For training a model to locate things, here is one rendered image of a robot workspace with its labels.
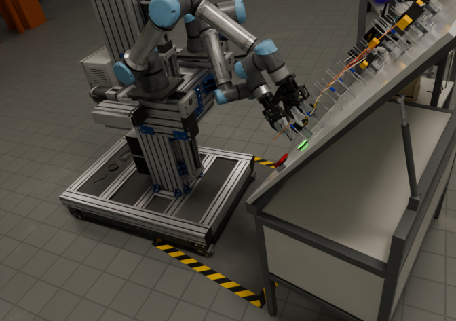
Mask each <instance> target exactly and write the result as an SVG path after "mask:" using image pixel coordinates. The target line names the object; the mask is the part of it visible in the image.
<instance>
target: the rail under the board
mask: <svg viewBox="0 0 456 321"><path fill-rule="evenodd" d="M302 139H303V138H302ZM302 139H301V140H302ZM301 140H300V141H301ZM300 141H299V142H298V143H297V144H296V145H295V146H294V148H295V147H296V146H297V145H298V144H299V143H300ZM294 148H293V149H294ZM293 149H292V150H293ZM292 150H291V151H292ZM291 151H290V152H291ZM290 152H289V153H290ZM289 153H288V154H289ZM276 168H277V167H276ZM276 168H275V169H276ZM275 169H274V170H275ZM274 170H273V171H274ZM273 171H272V172H273ZM272 172H271V174H272ZM271 174H270V175H271ZM270 175H269V176H270ZM269 176H268V177H269ZM268 177H267V178H268ZM267 178H266V179H267ZM266 179H265V180H264V181H263V182H262V183H261V184H260V185H259V187H260V186H261V185H262V184H263V183H264V182H265V181H266ZM283 184H284V183H283ZM283 184H282V185H283ZM282 185H280V186H277V185H276V184H274V185H273V186H272V187H270V188H269V189H268V190H267V191H266V192H264V193H263V194H262V195H261V196H259V197H258V198H257V199H256V200H255V201H253V202H252V203H251V204H249V203H248V202H247V201H248V200H249V198H250V197H251V196H252V195H253V194H254V193H255V191H256V190H257V189H258V188H259V187H258V188H257V189H256V190H255V191H254V193H253V194H252V195H251V196H250V197H249V198H248V199H247V200H246V201H245V204H246V212H248V213H250V214H253V215H255V216H257V215H258V214H259V213H260V212H261V211H262V209H264V207H265V206H266V205H267V204H268V202H269V201H270V200H271V199H272V197H273V196H274V195H275V194H276V193H277V192H278V190H279V189H280V188H281V187H282Z"/></svg>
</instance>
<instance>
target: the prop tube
mask: <svg viewBox="0 0 456 321"><path fill-rule="evenodd" d="M401 128H402V137H403V143H404V152H405V157H406V166H407V171H408V180H409V185H410V190H411V197H413V198H416V199H418V200H419V202H420V200H421V195H420V194H418V190H417V181H416V176H415V166H414V160H413V150H412V145H411V135H410V130H409V124H408V123H407V125H406V126H403V125H402V124H401Z"/></svg>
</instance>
